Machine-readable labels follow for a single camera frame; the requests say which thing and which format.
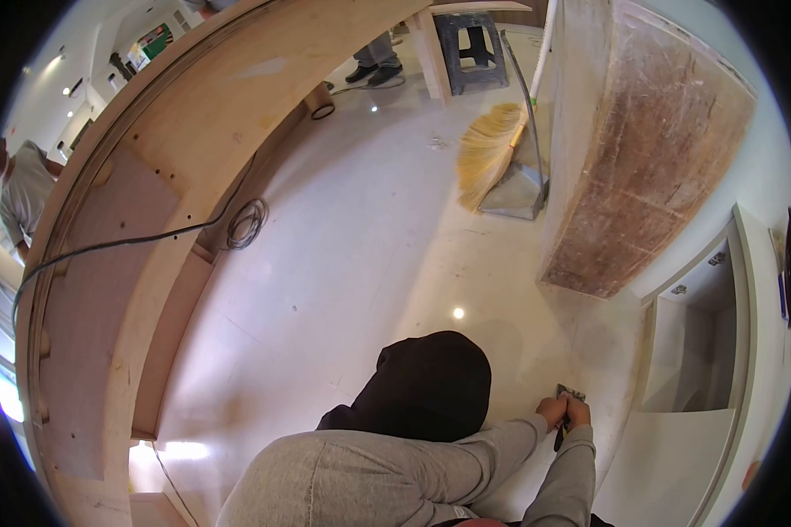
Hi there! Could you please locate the person's left hand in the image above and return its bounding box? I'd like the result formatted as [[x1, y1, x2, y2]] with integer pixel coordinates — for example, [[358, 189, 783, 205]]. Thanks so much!
[[535, 395, 568, 433]]

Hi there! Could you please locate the person's right hand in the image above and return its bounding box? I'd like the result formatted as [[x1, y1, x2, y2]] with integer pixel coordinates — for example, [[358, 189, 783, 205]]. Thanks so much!
[[564, 394, 592, 430]]

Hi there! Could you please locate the metal scraper with black handle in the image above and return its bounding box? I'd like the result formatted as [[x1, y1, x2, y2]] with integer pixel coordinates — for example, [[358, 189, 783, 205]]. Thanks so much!
[[553, 383, 587, 453]]

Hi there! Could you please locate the white built-in cabinet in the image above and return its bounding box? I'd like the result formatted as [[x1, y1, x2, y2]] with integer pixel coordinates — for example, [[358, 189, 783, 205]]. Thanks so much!
[[593, 203, 791, 527]]

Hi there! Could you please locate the grey metal dustpan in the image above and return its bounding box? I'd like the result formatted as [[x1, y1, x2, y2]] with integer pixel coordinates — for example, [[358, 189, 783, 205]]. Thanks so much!
[[478, 29, 551, 221]]

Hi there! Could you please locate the person's body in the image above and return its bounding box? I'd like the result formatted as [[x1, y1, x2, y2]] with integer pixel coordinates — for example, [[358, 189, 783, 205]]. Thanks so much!
[[215, 428, 502, 527]]

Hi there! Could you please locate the white column with brown panel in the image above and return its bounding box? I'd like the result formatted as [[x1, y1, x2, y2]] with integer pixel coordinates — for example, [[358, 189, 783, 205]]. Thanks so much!
[[537, 0, 759, 300]]

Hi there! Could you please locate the black plastic stool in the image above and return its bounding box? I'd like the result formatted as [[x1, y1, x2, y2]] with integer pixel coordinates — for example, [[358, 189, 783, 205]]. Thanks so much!
[[433, 12, 510, 97]]

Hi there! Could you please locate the brown tape roll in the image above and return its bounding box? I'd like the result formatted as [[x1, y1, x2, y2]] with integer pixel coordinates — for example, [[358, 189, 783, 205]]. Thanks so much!
[[303, 82, 337, 121]]

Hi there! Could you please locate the curved plywood counter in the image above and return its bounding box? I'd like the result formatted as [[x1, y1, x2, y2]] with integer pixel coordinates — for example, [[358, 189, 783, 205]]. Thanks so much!
[[15, 0, 436, 527]]

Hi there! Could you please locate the straw broom with white handle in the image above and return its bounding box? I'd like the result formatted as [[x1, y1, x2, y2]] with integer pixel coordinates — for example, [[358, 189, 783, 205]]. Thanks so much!
[[457, 0, 559, 213]]

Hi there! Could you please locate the black cable with coil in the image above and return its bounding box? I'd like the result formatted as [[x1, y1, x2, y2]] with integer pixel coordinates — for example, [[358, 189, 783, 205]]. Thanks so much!
[[11, 153, 270, 325]]

